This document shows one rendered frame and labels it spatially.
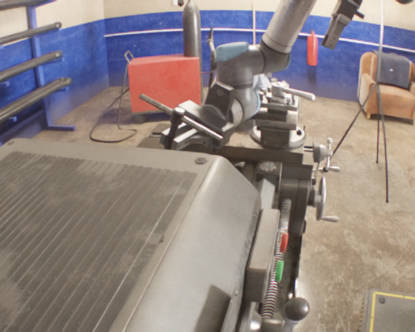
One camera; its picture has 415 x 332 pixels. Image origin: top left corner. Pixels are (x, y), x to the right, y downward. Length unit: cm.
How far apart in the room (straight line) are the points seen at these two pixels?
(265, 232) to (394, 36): 511
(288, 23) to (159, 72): 324
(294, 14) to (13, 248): 79
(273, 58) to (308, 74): 437
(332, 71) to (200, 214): 502
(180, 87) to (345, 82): 264
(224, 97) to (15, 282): 62
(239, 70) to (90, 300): 71
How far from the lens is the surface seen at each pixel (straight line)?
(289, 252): 166
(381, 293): 171
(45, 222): 38
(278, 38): 91
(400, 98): 480
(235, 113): 82
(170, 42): 560
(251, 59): 89
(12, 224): 40
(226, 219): 39
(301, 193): 144
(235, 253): 37
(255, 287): 40
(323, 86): 537
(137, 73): 406
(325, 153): 153
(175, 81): 406
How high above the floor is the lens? 155
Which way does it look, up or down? 29 degrees down
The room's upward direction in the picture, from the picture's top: 2 degrees counter-clockwise
